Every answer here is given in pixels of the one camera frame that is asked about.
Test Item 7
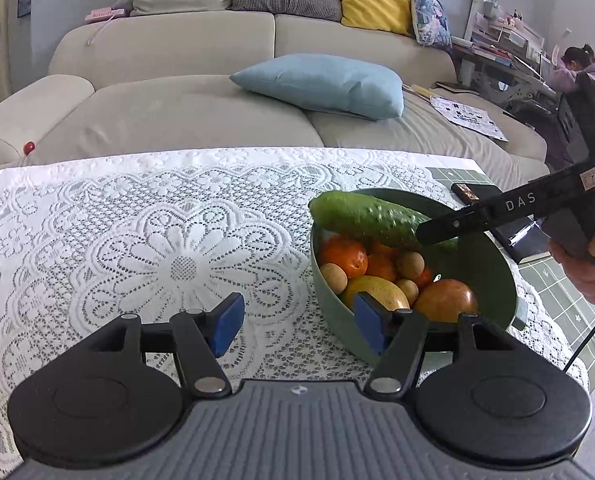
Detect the green colander bowl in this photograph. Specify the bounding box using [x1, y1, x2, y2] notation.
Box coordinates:
[310, 188, 528, 368]

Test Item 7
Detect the dark book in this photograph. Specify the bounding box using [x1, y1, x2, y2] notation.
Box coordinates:
[435, 80, 478, 94]

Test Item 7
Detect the blue floral pillow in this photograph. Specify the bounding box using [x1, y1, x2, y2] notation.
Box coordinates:
[410, 0, 453, 51]

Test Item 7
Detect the white lace tablecloth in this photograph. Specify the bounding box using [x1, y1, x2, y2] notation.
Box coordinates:
[0, 147, 591, 480]

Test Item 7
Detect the black cable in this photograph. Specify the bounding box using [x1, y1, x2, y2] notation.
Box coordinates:
[562, 300, 595, 376]

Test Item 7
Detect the pink telephone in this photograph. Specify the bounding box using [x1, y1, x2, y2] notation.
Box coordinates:
[84, 7, 128, 23]

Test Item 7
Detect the green cucumber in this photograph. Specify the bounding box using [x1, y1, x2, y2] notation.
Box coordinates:
[309, 191, 459, 253]

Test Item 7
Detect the cluttered desk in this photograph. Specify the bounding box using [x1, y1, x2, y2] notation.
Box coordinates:
[452, 0, 563, 111]

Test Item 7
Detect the printed paper sheet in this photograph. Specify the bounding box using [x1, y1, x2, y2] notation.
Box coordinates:
[430, 96, 509, 142]

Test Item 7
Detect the person's right hand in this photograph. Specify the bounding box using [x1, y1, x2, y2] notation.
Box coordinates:
[549, 197, 595, 306]

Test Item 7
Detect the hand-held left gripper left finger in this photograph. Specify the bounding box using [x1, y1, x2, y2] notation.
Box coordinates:
[84, 292, 246, 400]

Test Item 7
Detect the light blue pillow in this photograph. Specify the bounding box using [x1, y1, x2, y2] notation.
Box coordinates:
[230, 54, 405, 121]

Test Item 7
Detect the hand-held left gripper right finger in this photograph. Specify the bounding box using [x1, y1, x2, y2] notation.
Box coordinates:
[352, 292, 515, 401]

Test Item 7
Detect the beige sofa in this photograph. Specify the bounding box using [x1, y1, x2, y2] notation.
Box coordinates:
[0, 10, 548, 176]

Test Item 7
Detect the silver pen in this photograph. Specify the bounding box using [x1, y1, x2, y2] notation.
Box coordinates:
[507, 221, 537, 247]

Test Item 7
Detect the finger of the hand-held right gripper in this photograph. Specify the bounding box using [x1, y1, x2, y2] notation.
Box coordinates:
[415, 203, 487, 247]

